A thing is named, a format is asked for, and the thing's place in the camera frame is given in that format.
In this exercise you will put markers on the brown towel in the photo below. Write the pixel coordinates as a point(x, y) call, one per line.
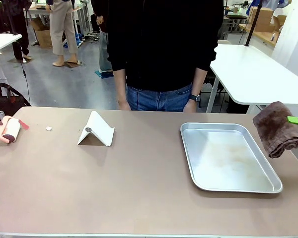
point(275, 129)

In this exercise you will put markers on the pink lint roller black grip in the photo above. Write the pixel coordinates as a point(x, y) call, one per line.
point(11, 130)

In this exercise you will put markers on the person right forearm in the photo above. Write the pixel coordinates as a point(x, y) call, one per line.
point(120, 84)

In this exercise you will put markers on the person left forearm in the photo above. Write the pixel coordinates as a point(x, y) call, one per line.
point(198, 81)

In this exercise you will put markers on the person left hand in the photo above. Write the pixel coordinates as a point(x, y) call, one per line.
point(190, 106)

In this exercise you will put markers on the person right hand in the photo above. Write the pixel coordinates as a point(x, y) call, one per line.
point(123, 104)

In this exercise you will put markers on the large white table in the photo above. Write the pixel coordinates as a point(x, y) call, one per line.
point(253, 74)

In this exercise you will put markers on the silver metal tray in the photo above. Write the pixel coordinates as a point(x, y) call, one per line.
point(228, 158)

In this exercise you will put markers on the small white bottle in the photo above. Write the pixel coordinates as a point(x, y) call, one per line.
point(273, 36)

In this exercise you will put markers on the wooden top counter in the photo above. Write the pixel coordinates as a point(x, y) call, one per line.
point(260, 34)

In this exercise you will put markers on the black wristwatch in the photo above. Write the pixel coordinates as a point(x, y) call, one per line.
point(195, 97)

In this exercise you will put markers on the large cardboard box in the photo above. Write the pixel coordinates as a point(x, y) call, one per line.
point(265, 19)

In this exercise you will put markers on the black pole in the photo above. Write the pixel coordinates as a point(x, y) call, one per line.
point(253, 22)

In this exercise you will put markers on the person blue jeans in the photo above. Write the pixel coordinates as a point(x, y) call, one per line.
point(159, 99)

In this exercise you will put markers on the person black sweater torso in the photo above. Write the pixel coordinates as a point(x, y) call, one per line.
point(164, 42)

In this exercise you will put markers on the blue floor mat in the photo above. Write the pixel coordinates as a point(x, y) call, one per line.
point(104, 74)

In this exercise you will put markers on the white folded stand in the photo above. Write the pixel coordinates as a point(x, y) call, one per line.
point(96, 131)

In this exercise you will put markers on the bystander in blue jeans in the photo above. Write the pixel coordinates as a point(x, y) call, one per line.
point(103, 42)

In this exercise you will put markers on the blue shoe pile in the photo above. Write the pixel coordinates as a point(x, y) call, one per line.
point(75, 39)

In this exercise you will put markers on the white paper scrap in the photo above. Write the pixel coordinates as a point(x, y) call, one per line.
point(48, 128)

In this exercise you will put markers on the bystander in beige trousers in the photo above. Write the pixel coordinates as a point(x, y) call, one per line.
point(62, 27)

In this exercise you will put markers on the open cardboard box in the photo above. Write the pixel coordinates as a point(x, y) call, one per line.
point(42, 34)

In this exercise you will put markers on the pink scrap strip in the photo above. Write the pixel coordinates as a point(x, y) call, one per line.
point(24, 124)

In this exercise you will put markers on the black red bag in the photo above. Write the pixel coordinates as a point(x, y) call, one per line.
point(7, 101)

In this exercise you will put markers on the bystander in dark clothes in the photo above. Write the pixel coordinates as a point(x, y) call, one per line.
point(18, 22)

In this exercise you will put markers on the silver can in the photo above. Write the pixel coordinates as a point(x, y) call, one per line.
point(0, 114)

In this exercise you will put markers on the small white table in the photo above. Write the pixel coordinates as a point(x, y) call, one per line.
point(2, 41)

